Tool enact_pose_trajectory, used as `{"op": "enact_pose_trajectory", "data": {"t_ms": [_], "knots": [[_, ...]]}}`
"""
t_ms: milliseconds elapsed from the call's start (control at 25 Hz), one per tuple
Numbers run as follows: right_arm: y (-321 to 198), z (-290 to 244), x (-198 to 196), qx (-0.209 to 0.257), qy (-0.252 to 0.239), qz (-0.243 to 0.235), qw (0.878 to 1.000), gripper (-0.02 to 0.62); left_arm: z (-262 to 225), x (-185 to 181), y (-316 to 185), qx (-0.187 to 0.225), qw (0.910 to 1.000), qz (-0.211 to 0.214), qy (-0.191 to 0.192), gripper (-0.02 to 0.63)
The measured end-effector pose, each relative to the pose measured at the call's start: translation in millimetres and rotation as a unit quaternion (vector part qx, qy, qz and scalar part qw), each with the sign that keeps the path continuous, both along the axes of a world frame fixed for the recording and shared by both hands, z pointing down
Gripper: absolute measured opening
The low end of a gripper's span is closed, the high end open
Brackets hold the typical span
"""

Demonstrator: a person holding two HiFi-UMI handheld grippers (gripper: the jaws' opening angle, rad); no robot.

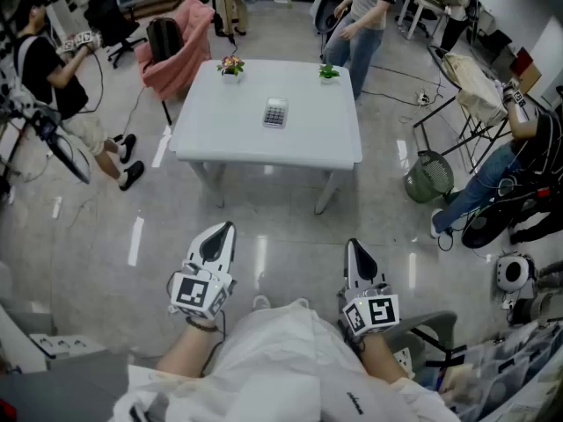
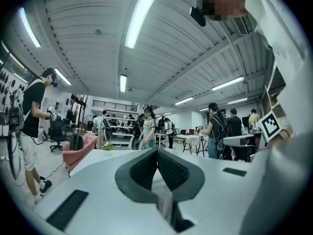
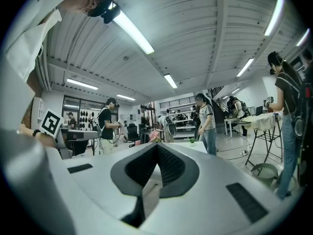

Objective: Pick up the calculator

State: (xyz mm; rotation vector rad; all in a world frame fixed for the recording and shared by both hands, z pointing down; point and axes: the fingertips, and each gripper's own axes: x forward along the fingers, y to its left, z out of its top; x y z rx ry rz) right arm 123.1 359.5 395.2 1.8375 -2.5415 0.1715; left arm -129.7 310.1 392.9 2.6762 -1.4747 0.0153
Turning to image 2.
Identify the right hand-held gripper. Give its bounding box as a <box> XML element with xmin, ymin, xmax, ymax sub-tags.
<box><xmin>223</xmin><ymin>110</ymin><xmax>282</xmax><ymax>146</ymax></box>

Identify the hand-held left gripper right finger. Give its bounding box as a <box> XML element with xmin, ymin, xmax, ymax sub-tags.
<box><xmin>157</xmin><ymin>147</ymin><xmax>267</xmax><ymax>235</ymax></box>

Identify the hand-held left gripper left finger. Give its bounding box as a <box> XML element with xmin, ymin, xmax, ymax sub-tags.
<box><xmin>34</xmin><ymin>147</ymin><xmax>176</xmax><ymax>235</ymax></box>

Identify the person's right forearm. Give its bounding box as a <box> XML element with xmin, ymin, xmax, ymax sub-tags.
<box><xmin>266</xmin><ymin>127</ymin><xmax>294</xmax><ymax>149</ymax></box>

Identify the cloth-covered table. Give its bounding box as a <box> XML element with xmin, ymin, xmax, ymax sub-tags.
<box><xmin>182</xmin><ymin>134</ymin><xmax>208</xmax><ymax>156</ymax></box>

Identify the white shelf unit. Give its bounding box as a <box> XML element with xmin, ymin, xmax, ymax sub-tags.
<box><xmin>102</xmin><ymin>110</ymin><xmax>140</xmax><ymax>150</ymax></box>

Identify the pink cloth on chair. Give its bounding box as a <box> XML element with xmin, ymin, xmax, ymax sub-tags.
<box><xmin>62</xmin><ymin>132</ymin><xmax>98</xmax><ymax>172</ymax></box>

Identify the black standing fan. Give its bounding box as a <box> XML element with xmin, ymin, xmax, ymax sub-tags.
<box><xmin>84</xmin><ymin>114</ymin><xmax>94</xmax><ymax>132</ymax></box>

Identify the black mezzanine railing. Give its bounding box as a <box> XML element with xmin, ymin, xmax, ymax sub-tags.
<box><xmin>92</xmin><ymin>99</ymin><xmax>137</xmax><ymax>111</ymax></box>

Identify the black office chair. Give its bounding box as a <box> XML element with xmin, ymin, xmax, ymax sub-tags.
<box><xmin>48</xmin><ymin>119</ymin><xmax>67</xmax><ymax>153</ymax></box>

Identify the person's white shirt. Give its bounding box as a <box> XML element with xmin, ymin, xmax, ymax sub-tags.
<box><xmin>241</xmin><ymin>0</ymin><xmax>313</xmax><ymax>235</ymax></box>

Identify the ceiling air vent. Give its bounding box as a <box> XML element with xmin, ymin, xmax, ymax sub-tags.
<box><xmin>232</xmin><ymin>17</ymin><xmax>249</xmax><ymax>36</ymax></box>

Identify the person's head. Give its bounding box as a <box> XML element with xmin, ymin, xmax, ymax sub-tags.
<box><xmin>197</xmin><ymin>0</ymin><xmax>250</xmax><ymax>22</ymax></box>

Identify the black head-mounted camera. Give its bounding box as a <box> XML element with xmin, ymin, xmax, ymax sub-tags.
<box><xmin>190</xmin><ymin>6</ymin><xmax>207</xmax><ymax>27</ymax></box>

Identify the row of black wall ornaments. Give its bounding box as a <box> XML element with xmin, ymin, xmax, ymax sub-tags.
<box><xmin>0</xmin><ymin>69</ymin><xmax>25</xmax><ymax>112</ymax></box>

